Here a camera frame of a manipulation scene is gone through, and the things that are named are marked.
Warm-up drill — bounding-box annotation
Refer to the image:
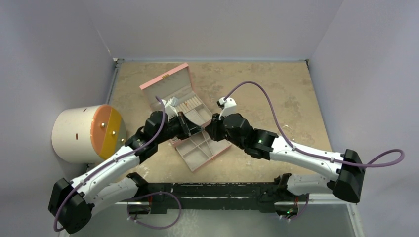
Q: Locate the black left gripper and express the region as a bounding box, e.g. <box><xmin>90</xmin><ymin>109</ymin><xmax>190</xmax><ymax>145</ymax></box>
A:
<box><xmin>155</xmin><ymin>112</ymin><xmax>203</xmax><ymax>145</ymax></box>

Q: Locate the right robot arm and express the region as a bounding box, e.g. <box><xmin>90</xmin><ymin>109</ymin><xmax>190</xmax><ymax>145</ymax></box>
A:
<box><xmin>205</xmin><ymin>114</ymin><xmax>365</xmax><ymax>203</ymax></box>

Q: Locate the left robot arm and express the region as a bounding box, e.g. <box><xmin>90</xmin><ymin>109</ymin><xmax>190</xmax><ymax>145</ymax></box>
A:
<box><xmin>48</xmin><ymin>111</ymin><xmax>203</xmax><ymax>234</ymax></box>

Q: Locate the pink jewelry box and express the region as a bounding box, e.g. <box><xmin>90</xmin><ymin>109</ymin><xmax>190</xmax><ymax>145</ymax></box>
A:
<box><xmin>139</xmin><ymin>63</ymin><xmax>212</xmax><ymax>127</ymax></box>

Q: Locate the silver pearl bangle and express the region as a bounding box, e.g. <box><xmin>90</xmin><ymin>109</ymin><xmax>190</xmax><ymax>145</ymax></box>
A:
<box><xmin>282</xmin><ymin>125</ymin><xmax>294</xmax><ymax>141</ymax></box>

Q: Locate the white cylinder orange lid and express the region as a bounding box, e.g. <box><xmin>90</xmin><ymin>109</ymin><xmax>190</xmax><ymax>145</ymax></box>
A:
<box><xmin>51</xmin><ymin>104</ymin><xmax>127</xmax><ymax>163</ymax></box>

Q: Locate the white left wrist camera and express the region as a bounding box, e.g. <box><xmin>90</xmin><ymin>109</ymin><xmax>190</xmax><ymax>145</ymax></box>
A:
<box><xmin>162</xmin><ymin>97</ymin><xmax>178</xmax><ymax>119</ymax></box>

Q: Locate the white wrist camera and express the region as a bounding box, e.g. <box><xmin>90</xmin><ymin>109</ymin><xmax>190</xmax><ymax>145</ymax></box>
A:
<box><xmin>217</xmin><ymin>97</ymin><xmax>237</xmax><ymax>120</ymax></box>
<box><xmin>162</xmin><ymin>97</ymin><xmax>178</xmax><ymax>119</ymax></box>

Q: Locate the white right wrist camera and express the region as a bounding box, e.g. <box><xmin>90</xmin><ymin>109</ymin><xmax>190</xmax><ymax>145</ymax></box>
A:
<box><xmin>217</xmin><ymin>97</ymin><xmax>237</xmax><ymax>120</ymax></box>

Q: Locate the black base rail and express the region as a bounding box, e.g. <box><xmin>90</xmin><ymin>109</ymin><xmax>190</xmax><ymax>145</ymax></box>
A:
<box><xmin>127</xmin><ymin>173</ymin><xmax>308</xmax><ymax>216</ymax></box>

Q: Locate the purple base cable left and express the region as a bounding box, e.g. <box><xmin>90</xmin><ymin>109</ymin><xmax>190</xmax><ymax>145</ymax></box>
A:
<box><xmin>126</xmin><ymin>191</ymin><xmax>182</xmax><ymax>230</ymax></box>

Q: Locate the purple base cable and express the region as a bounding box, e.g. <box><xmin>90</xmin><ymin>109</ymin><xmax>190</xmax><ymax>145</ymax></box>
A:
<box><xmin>279</xmin><ymin>193</ymin><xmax>311</xmax><ymax>222</ymax></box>
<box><xmin>126</xmin><ymin>191</ymin><xmax>182</xmax><ymax>230</ymax></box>

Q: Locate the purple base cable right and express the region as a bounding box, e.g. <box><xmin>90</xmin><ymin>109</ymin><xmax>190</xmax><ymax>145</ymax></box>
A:
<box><xmin>279</xmin><ymin>193</ymin><xmax>311</xmax><ymax>222</ymax></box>

